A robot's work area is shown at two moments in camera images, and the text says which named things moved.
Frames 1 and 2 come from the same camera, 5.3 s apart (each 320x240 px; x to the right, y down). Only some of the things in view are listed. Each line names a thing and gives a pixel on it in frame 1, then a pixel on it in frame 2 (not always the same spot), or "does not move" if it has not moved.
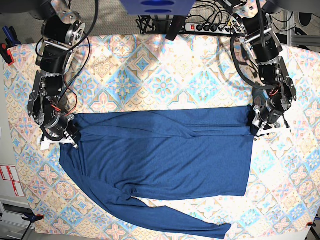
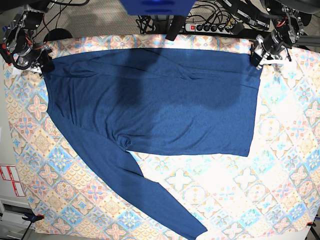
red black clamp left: x=6 y=54 does not move
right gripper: x=270 y=114 to x=275 y=42
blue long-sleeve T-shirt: x=128 y=156 to x=115 y=101
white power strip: x=190 y=27 does not move
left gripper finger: x=69 y=139 to x=46 y=61
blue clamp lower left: x=31 y=218 does not move
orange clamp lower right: x=311 y=224 does not move
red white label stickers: x=9 y=173 does not move
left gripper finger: x=45 y=144 to x=34 y=69
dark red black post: x=175 y=27 does not move
